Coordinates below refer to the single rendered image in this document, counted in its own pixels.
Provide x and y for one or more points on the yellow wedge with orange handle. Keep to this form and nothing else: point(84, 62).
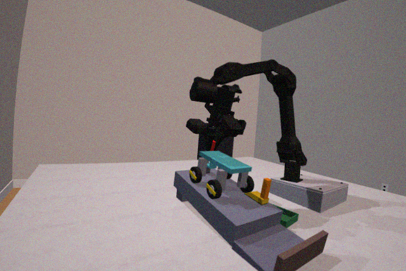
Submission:
point(261, 198)

